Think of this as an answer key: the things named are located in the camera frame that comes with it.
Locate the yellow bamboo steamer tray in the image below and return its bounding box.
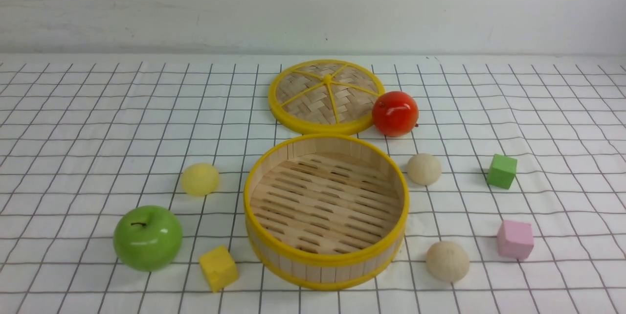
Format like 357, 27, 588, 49
243, 134, 410, 291

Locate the green apple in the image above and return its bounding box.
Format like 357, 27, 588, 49
112, 205, 183, 272

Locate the red tomato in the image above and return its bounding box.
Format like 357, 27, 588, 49
372, 91, 420, 136

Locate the white grid-pattern tablecloth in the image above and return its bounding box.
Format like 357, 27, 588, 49
0, 55, 626, 314

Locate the beige bun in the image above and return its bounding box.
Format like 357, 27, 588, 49
405, 153, 442, 185
425, 241, 470, 283

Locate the yellow woven steamer lid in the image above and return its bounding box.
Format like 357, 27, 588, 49
268, 59, 385, 135

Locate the pink cube block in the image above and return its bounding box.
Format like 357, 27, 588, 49
496, 220, 535, 260

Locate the yellow bun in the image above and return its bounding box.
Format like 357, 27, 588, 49
180, 163, 221, 196

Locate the yellow cube block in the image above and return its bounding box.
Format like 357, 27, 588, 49
199, 245, 239, 292

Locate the green cube block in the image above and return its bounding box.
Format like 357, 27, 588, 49
487, 154, 518, 190

